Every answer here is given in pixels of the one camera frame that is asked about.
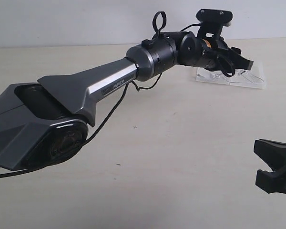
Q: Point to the white wired earphones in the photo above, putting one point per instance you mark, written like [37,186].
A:
[241,76]

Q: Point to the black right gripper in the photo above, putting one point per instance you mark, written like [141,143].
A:
[273,153]

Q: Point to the clear plastic storage case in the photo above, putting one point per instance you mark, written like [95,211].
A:
[256,68]

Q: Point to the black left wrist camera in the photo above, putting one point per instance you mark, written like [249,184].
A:
[212,22]

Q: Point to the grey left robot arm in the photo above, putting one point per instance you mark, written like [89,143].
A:
[46,122]

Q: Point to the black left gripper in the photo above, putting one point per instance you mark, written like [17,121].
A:
[216,55]

